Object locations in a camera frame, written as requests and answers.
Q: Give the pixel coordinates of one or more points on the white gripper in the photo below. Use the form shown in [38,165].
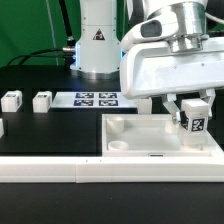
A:
[150,68]

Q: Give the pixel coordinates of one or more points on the white square table top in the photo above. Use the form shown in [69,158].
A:
[134,135]

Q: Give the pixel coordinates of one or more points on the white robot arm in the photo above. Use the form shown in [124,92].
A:
[98,51]

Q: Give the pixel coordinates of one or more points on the marker plate with tags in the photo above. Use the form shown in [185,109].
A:
[92,100]

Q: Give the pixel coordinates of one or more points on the white L-shaped obstacle fence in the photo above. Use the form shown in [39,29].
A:
[112,169]

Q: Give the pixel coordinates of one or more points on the white block at left edge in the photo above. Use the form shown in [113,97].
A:
[1,128]

